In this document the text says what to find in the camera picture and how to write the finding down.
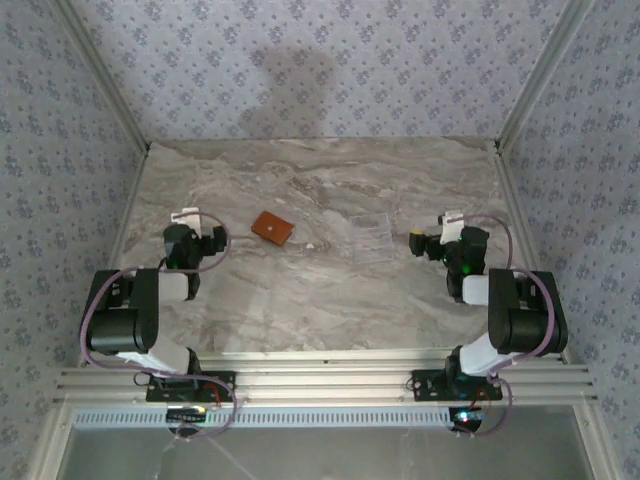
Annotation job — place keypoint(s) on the small black circuit board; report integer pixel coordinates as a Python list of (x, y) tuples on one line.
[(467, 420)]

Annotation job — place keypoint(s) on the aluminium lower frame rail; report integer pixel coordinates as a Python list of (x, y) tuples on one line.
[(592, 440), (52, 440)]

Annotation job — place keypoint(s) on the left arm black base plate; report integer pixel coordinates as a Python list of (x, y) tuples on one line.
[(152, 395)]

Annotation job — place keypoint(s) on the aluminium extrusion base beam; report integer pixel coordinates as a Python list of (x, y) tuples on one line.
[(325, 372)]

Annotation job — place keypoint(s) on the aluminium table side rail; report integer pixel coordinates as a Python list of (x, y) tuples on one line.
[(515, 200), (126, 220)]

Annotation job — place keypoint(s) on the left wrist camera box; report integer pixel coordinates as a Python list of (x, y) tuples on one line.
[(182, 216)]

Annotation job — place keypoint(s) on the clear plastic card tray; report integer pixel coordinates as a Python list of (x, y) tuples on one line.
[(370, 240)]

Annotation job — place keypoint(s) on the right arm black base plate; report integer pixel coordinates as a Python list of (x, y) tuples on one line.
[(430, 392)]

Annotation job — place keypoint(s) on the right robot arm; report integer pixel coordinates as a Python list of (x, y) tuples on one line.
[(505, 310)]

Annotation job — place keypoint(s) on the grey metal lower panel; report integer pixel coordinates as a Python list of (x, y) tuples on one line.
[(350, 455)]

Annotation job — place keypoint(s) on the aluminium upright frame post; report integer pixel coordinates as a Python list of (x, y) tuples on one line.
[(107, 75), (540, 75)]

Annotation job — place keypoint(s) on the brown leather card holder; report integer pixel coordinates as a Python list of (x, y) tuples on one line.
[(270, 227)]

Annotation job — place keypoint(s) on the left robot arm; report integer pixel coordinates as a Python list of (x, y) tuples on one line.
[(145, 310)]

